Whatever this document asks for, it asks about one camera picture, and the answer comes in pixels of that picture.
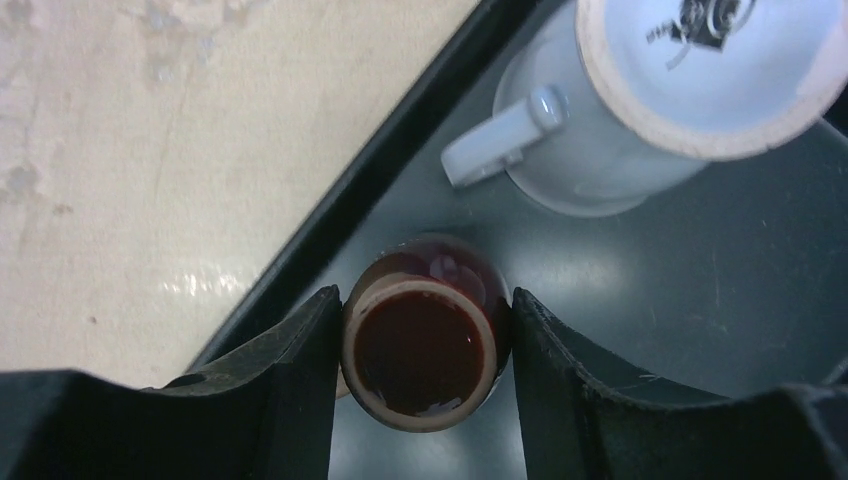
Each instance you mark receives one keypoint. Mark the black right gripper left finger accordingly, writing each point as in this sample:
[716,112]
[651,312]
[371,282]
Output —
[263,411]

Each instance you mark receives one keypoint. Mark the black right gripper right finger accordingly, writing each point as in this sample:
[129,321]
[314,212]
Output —
[586,413]

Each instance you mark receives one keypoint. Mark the brown ribbed mug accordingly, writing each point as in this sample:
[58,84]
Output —
[426,334]

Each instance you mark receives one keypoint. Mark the black plastic tray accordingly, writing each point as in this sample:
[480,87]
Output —
[733,283]

